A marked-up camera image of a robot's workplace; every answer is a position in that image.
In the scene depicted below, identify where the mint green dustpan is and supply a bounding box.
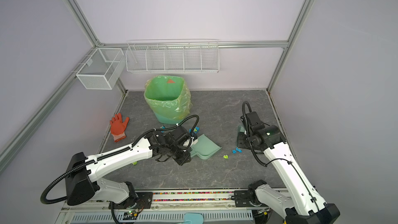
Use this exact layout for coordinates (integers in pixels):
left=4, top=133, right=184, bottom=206
left=190, top=134, right=221, bottom=160

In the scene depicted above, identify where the mint green hand brush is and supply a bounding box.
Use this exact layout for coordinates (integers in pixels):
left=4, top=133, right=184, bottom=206
left=238, top=125, right=246, bottom=134

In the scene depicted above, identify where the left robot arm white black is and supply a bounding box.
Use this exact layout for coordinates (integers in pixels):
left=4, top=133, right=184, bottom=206
left=40, top=125, right=198, bottom=208

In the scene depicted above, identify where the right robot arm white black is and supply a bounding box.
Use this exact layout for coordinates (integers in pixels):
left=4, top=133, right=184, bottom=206
left=241, top=112, right=340, bottom=224

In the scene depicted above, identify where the blue paper scrap centre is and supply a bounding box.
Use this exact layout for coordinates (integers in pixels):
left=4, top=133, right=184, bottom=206
left=189, top=127, right=200, bottom=133

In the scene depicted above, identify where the yellow-green plastic bin liner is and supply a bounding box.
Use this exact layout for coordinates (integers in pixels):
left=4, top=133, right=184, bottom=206
left=143, top=74, right=192, bottom=121

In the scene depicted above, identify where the green trash bin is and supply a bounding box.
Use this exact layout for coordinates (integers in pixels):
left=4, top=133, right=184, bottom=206
left=144, top=75, right=187, bottom=124

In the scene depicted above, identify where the red rubber glove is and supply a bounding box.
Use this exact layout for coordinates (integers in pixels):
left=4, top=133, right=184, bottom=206
left=110, top=113, right=130, bottom=142

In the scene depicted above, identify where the light blue object front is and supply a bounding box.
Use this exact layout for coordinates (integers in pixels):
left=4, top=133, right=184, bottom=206
left=183, top=213, right=204, bottom=224

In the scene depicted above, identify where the white mesh box basket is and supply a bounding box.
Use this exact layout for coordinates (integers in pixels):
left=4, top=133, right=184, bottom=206
left=76, top=48, right=126, bottom=90

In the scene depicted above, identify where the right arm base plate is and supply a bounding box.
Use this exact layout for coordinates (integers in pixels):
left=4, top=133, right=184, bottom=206
left=231, top=189, right=265, bottom=207

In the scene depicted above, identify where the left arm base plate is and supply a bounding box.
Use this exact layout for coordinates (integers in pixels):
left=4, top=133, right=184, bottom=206
left=114, top=191, right=153, bottom=210

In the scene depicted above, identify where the white wire shelf basket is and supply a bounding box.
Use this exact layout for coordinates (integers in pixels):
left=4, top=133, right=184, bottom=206
left=125, top=39, right=220, bottom=73

